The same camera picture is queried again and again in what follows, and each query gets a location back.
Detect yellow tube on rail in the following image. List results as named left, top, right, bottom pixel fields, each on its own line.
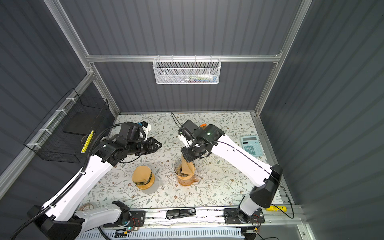
left=266, top=205, right=279, bottom=212

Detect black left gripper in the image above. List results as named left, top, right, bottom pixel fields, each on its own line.
left=127, top=137, right=163, bottom=157

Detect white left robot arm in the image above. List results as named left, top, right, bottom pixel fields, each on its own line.
left=26, top=122, right=162, bottom=240

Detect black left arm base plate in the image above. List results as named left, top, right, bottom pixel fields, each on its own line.
left=103, top=211, right=146, bottom=228

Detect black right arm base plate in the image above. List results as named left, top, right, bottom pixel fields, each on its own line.
left=223, top=208, right=265, bottom=225

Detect light blue calculator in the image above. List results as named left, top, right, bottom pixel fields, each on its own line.
left=241, top=136, right=263, bottom=158

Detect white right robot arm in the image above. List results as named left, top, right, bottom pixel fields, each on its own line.
left=178, top=120, right=283, bottom=223

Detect black stapler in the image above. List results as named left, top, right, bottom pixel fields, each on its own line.
left=166, top=208, right=196, bottom=220

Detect pens in white basket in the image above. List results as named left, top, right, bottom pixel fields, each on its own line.
left=175, top=74, right=219, bottom=84

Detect grey glass dripper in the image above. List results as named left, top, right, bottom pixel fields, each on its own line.
left=174, top=158, right=196, bottom=178

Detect black wire basket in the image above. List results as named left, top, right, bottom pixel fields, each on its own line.
left=24, top=91, right=113, bottom=164

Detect yellow marker pen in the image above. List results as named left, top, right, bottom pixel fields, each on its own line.
left=81, top=130, right=95, bottom=154

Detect white wire basket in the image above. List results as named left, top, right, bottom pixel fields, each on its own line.
left=153, top=59, right=222, bottom=85

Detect orange glass pitcher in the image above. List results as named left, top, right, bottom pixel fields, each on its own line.
left=177, top=175, right=200, bottom=186

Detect black corrugated cable conduit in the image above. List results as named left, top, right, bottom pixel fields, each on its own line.
left=9, top=123, right=124, bottom=240

